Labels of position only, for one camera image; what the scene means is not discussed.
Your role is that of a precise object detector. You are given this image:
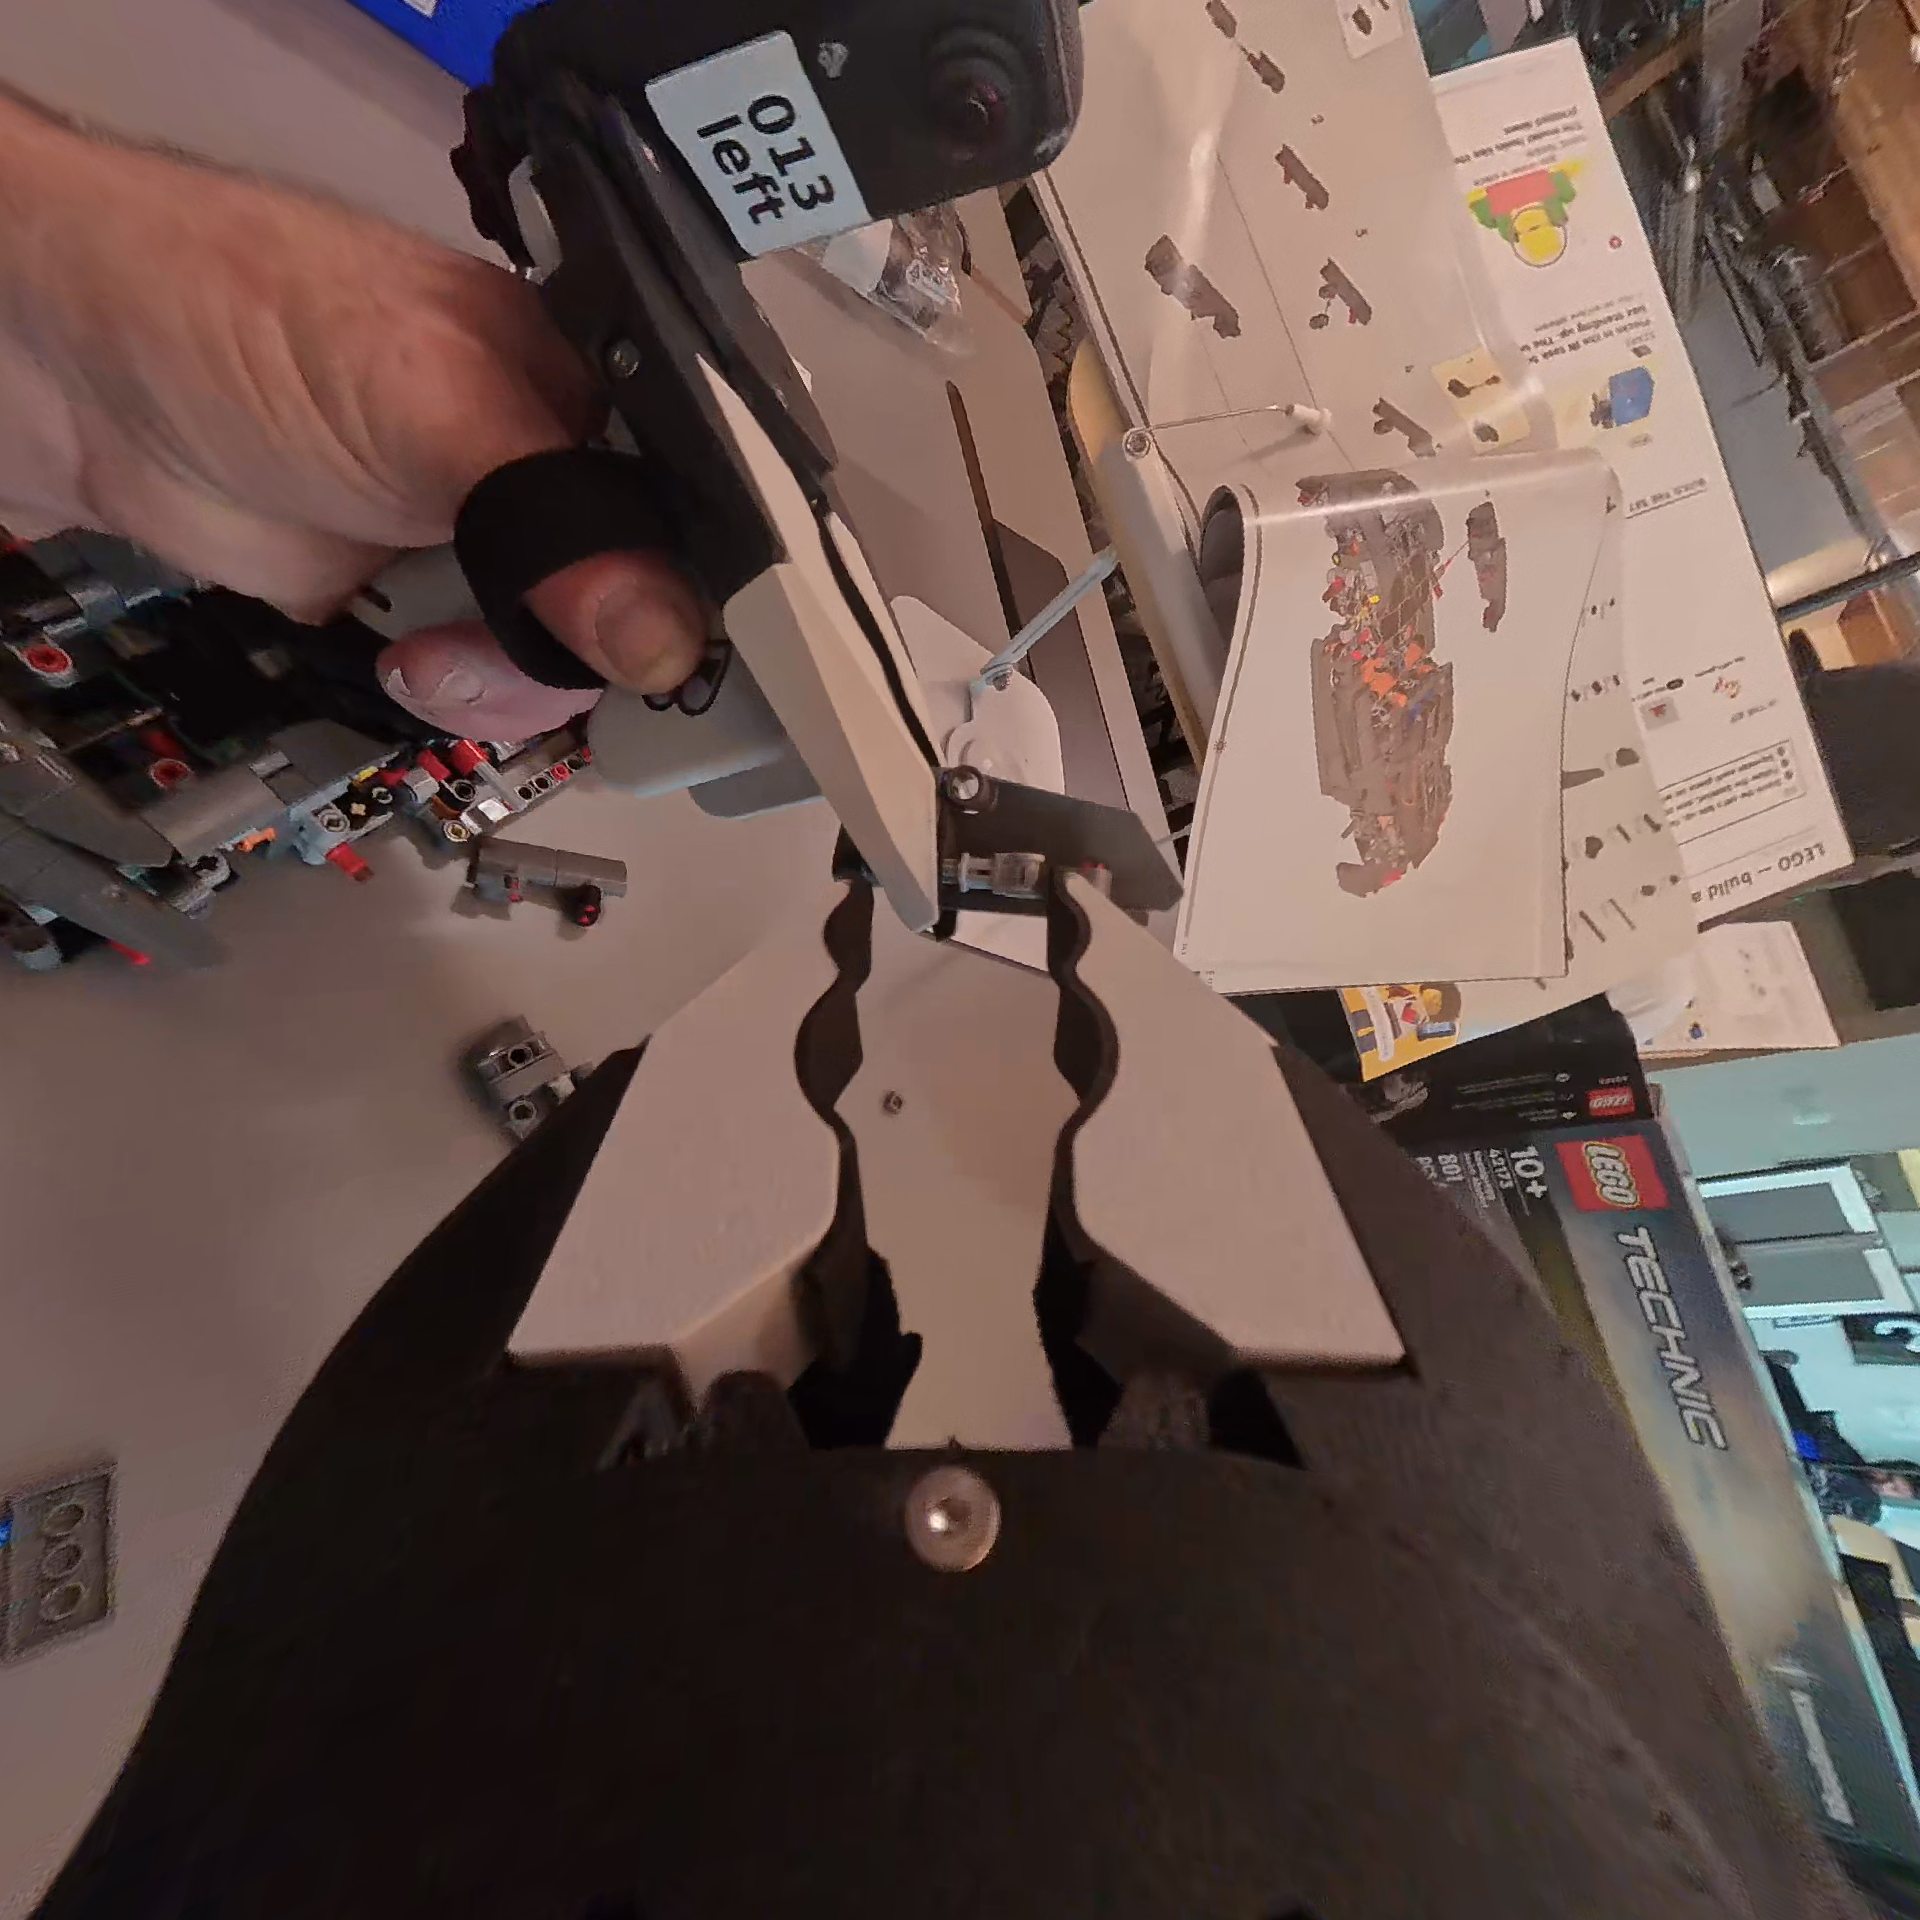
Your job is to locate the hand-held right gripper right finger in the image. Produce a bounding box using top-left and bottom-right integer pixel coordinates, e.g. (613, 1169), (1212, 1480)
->
(1037, 866), (1423, 1449)

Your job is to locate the dark grey lego plate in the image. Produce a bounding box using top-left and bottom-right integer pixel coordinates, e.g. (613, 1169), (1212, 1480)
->
(0, 1463), (121, 1662)

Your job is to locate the large clear plastic bag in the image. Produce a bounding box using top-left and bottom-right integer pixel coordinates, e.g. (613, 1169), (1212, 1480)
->
(815, 211), (981, 358)

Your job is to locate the white book stand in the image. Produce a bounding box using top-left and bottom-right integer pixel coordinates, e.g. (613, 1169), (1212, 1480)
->
(884, 337), (1255, 976)

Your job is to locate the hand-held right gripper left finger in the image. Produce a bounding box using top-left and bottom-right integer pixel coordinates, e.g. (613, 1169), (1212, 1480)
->
(508, 878), (921, 1449)

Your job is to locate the short grey lego axle assembly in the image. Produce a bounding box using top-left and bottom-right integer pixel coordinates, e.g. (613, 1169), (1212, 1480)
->
(454, 834), (631, 928)

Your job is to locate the dark printed lego box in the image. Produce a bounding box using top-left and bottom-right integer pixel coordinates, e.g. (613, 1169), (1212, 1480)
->
(1342, 976), (1920, 1920)

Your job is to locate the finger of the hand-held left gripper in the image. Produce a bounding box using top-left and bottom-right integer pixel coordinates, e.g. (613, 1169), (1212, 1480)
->
(814, 498), (947, 778)
(699, 363), (947, 936)

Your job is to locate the large grey lego vehicle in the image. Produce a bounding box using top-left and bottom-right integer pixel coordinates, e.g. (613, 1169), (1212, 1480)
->
(0, 526), (594, 972)

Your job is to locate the small grey lego connector block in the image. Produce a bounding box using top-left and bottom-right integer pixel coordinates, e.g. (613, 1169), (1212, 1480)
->
(465, 1016), (599, 1138)

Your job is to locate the lego instruction booklet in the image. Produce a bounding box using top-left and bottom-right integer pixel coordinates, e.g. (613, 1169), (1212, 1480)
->
(1035, 0), (1855, 1056)

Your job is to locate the person's left hand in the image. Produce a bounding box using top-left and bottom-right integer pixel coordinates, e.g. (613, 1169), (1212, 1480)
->
(0, 82), (714, 724)

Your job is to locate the long dark grey lego panel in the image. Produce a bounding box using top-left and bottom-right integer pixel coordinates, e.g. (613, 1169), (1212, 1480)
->
(833, 766), (1186, 951)

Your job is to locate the blue tagged plastic bin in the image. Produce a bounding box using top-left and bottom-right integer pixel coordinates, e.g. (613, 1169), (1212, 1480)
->
(346, 0), (518, 80)

